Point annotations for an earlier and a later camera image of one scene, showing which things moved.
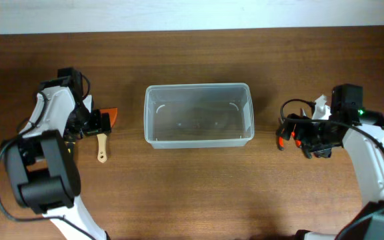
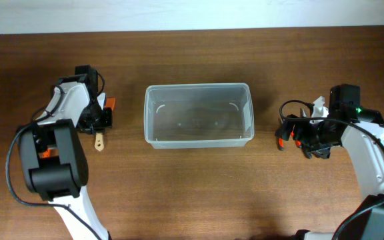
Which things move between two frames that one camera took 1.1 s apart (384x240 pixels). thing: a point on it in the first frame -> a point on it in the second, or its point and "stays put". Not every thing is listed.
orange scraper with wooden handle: [102, 152] -> [99, 143]
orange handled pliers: [281, 144] stays put
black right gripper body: [317, 137] stays put
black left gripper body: [82, 121] stays put
